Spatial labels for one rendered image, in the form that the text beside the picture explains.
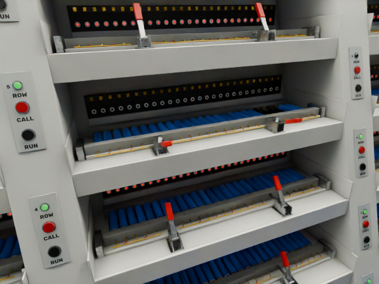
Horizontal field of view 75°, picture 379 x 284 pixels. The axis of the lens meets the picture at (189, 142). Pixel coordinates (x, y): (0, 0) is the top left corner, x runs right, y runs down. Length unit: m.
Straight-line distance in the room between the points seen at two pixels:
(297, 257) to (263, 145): 0.36
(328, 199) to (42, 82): 0.67
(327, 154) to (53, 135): 0.64
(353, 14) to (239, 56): 0.32
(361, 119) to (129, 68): 0.56
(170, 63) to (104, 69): 0.12
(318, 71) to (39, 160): 0.66
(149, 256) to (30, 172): 0.26
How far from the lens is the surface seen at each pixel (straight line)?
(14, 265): 0.60
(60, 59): 0.47
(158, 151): 0.46
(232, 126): 0.56
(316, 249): 0.82
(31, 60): 0.47
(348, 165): 0.72
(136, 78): 0.66
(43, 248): 0.50
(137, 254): 0.55
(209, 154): 0.49
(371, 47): 0.80
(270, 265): 0.75
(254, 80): 0.74
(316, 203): 0.70
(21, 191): 0.48
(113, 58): 0.46
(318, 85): 0.74
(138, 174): 0.47
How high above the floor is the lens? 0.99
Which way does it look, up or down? 7 degrees down
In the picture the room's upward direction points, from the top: 8 degrees counter-clockwise
